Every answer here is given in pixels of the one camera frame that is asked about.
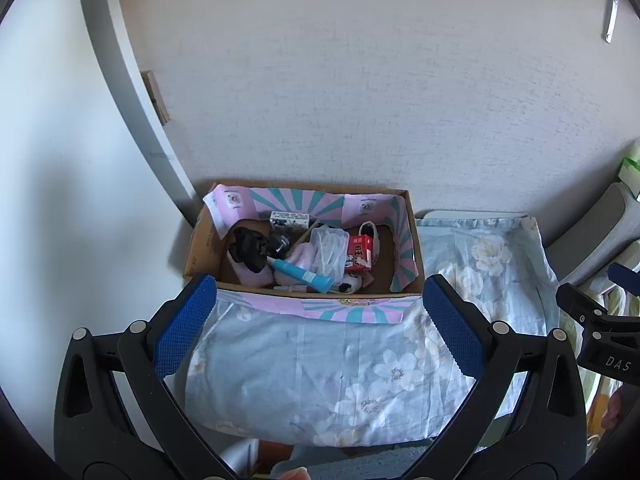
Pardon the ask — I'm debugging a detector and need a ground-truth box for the blue tube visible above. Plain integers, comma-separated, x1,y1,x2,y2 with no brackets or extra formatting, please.
265,256,333,293

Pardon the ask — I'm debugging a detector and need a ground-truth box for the white black plush toy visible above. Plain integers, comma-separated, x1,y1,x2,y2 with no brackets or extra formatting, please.
332,272,365,295

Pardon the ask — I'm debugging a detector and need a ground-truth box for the black hair scrunchie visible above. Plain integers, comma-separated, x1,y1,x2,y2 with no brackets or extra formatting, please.
228,227,273,274

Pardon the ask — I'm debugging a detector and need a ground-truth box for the small wooden block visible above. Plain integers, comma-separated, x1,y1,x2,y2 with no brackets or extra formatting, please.
141,70,171,125

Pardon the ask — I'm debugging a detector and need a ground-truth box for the pink fuzzy sock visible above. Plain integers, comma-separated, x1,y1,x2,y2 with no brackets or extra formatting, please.
232,240,321,288

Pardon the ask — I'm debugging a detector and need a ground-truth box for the white wall bracket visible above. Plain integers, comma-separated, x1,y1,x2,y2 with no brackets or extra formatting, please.
602,0,621,43

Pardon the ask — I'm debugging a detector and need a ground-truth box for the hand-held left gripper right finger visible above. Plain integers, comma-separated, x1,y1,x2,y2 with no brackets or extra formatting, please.
422,274,587,480

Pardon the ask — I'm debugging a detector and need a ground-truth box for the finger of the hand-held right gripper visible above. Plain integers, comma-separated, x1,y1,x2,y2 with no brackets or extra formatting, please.
607,261,640,292
556,282,608,328

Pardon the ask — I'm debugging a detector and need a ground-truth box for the white black printed packet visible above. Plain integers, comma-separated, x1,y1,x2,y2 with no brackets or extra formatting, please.
269,211,310,233

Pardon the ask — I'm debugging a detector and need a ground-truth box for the small black packet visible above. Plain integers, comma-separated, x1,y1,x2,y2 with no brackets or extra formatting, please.
270,232,295,261

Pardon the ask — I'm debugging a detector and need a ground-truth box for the red drink carton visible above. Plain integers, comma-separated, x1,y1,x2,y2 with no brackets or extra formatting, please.
345,234,376,272

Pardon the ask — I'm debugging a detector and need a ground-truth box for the grey chair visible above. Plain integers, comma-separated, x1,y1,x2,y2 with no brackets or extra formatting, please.
545,182,640,288

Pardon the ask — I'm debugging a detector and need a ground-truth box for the white small pouch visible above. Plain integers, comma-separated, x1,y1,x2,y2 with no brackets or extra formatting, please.
359,221,385,261

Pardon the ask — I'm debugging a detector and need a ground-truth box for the pale blue floral cloth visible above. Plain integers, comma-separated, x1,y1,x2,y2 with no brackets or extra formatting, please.
185,216,561,448

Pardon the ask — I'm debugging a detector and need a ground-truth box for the grey door frame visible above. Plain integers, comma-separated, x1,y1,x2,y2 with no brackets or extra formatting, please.
75,0,198,211

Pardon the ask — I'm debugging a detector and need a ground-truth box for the cardboard box with pink flaps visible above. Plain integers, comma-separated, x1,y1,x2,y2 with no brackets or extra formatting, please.
182,181,426,325

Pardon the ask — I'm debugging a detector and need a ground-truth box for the blue towel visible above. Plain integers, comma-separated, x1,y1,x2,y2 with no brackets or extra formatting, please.
270,442,431,480

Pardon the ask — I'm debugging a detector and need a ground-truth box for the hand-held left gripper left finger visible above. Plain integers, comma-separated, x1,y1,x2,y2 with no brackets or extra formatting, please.
54,272,236,480

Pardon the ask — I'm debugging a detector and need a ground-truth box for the green tissue box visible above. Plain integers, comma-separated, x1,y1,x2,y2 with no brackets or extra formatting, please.
620,140,640,200

